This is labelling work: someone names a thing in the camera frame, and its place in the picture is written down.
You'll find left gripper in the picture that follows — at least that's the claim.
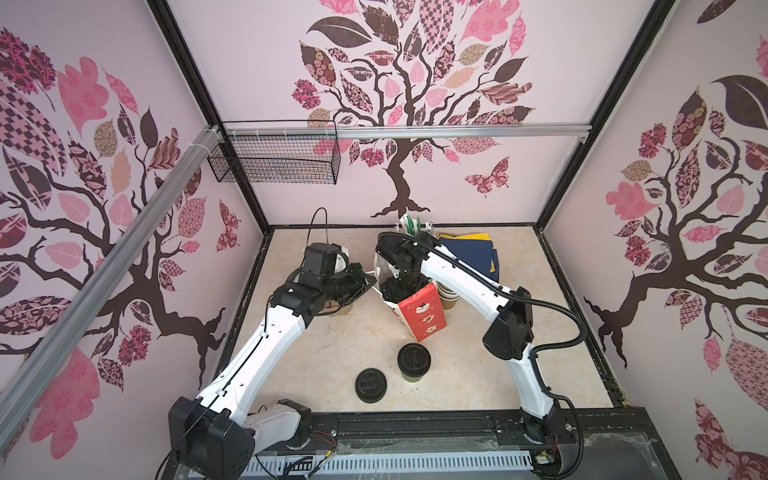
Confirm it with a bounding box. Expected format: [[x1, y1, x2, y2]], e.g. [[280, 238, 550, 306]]
[[322, 262, 376, 306]]

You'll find red white paper gift bag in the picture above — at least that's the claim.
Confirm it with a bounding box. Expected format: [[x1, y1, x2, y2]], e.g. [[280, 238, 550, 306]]
[[374, 254, 447, 342]]

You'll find black coffee cup lid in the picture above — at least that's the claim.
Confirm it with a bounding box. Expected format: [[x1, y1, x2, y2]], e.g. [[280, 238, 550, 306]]
[[397, 343, 432, 378], [354, 368, 388, 404]]

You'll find green paper coffee cup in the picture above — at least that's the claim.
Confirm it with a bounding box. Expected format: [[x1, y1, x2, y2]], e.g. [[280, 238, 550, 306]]
[[401, 372, 424, 383]]

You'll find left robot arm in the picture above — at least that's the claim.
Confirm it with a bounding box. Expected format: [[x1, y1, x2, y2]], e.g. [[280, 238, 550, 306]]
[[166, 243, 376, 479]]

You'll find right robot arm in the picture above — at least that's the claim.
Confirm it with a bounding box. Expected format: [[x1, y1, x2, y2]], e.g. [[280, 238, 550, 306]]
[[376, 232, 555, 421]]

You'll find pink cup of straws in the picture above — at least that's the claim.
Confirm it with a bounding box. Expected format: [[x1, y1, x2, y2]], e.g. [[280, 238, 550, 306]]
[[399, 213, 434, 236]]

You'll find stack of green paper cups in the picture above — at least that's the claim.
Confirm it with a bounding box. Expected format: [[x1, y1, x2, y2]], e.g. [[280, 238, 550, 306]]
[[437, 282, 460, 310]]

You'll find blue napkin stack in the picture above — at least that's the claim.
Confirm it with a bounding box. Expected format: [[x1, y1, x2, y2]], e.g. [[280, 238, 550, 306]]
[[438, 238, 500, 282]]

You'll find aluminium crossbar back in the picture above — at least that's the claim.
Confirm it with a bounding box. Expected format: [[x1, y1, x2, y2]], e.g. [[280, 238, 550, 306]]
[[225, 122, 592, 140]]

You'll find aluminium bar left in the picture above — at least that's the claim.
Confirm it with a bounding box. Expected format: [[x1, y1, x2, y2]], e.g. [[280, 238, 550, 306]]
[[1, 125, 223, 448]]

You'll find black wire basket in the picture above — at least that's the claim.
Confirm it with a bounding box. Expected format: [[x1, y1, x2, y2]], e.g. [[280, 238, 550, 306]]
[[208, 120, 341, 185]]

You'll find black corrugated cable hose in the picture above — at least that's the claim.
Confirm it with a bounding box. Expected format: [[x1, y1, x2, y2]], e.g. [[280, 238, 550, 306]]
[[377, 230, 589, 421]]

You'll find white slotted cable duct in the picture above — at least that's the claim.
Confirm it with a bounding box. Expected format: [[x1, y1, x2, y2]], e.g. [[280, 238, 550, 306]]
[[241, 451, 533, 479]]

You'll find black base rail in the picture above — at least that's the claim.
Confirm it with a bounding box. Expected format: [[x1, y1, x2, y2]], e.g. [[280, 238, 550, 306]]
[[251, 407, 680, 479]]

